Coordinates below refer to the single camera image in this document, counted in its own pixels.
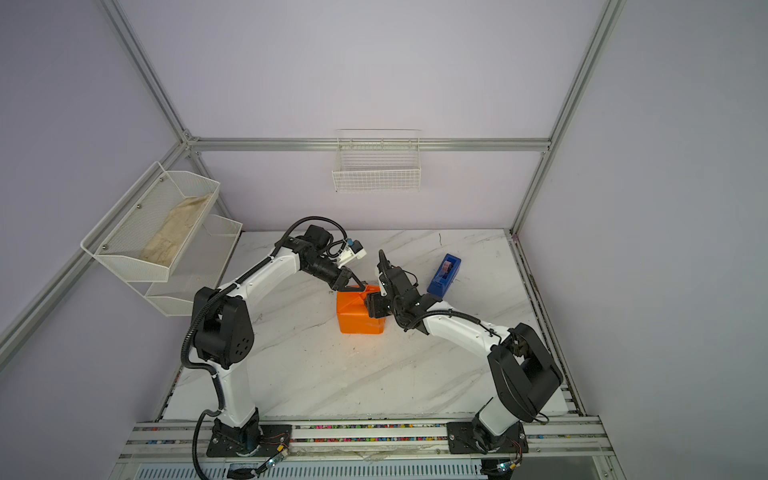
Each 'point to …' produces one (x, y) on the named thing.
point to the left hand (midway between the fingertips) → (360, 290)
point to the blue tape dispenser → (445, 276)
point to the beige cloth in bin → (164, 246)
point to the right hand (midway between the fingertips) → (370, 300)
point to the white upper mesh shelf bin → (145, 236)
